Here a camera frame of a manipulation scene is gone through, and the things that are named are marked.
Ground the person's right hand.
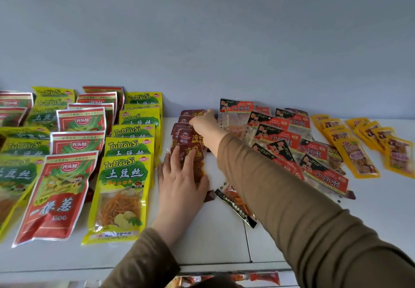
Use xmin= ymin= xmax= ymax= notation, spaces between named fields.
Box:
xmin=189 ymin=109 xmax=229 ymax=157

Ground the person's left hand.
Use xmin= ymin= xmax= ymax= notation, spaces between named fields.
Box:
xmin=150 ymin=146 xmax=210 ymax=248

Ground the white metal shelf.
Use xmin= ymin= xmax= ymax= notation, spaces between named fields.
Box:
xmin=0 ymin=0 xmax=415 ymax=288

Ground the yellow green snack packet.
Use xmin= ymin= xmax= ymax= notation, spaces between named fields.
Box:
xmin=0 ymin=138 xmax=51 ymax=155
xmin=81 ymin=154 xmax=153 ymax=245
xmin=34 ymin=96 xmax=73 ymax=107
xmin=0 ymin=155 xmax=45 ymax=241
xmin=0 ymin=126 xmax=51 ymax=139
xmin=25 ymin=105 xmax=65 ymax=130
xmin=32 ymin=86 xmax=76 ymax=99
xmin=112 ymin=124 xmax=156 ymax=139

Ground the pile of black red snacks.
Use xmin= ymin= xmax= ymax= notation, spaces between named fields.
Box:
xmin=215 ymin=99 xmax=356 ymax=228

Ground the row of white red snacks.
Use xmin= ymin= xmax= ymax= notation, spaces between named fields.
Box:
xmin=168 ymin=275 xmax=214 ymax=288

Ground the red foil snack packet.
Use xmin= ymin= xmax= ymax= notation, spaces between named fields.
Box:
xmin=50 ymin=131 xmax=106 ymax=155
xmin=57 ymin=107 xmax=107 ymax=132
xmin=0 ymin=92 xmax=34 ymax=109
xmin=12 ymin=151 xmax=99 ymax=248
xmin=0 ymin=107 xmax=28 ymax=127

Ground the row of dark red snacks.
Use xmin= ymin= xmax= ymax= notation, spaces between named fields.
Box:
xmin=232 ymin=272 xmax=281 ymax=286

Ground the stack of maroon snacks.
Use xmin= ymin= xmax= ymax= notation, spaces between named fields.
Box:
xmin=326 ymin=147 xmax=347 ymax=176

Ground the row of orange clear snacks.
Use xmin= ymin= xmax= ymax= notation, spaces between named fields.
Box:
xmin=329 ymin=117 xmax=415 ymax=179

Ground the person's left forearm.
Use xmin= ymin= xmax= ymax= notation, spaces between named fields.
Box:
xmin=100 ymin=228 xmax=181 ymax=288

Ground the person's right forearm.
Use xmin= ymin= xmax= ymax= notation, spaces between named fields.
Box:
xmin=216 ymin=133 xmax=415 ymax=288

